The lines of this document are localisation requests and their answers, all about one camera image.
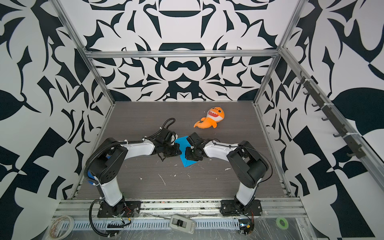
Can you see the blue round cloth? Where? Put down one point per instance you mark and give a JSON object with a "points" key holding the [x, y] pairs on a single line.
{"points": [[91, 179]]}

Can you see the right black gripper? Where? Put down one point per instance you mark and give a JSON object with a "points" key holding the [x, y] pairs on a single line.
{"points": [[188, 154]]}

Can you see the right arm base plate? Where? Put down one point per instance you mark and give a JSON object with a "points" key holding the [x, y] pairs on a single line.
{"points": [[234, 207]]}

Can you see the grey switch box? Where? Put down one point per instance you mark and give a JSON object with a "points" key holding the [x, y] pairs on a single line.
{"points": [[182, 224]]}

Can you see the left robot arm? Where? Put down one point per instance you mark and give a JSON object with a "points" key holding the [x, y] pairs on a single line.
{"points": [[102, 167]]}

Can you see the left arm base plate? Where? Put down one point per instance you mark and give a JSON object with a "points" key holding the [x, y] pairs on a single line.
{"points": [[125, 209]]}

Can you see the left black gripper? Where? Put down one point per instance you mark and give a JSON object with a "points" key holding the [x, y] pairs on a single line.
{"points": [[177, 152]]}

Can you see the orange shark plush toy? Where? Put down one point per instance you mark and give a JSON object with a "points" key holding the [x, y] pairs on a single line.
{"points": [[214, 116]]}

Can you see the green tape roll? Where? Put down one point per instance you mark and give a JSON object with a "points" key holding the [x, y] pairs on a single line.
{"points": [[282, 223]]}

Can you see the blue square paper sheet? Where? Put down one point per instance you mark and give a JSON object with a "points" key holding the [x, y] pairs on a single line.
{"points": [[183, 144]]}

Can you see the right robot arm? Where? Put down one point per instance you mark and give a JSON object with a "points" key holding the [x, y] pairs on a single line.
{"points": [[248, 164]]}

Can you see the white slotted cable duct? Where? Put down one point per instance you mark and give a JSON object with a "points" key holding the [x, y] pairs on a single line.
{"points": [[160, 224]]}

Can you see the small black electronics board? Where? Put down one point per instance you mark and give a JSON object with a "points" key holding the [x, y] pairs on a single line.
{"points": [[246, 227]]}

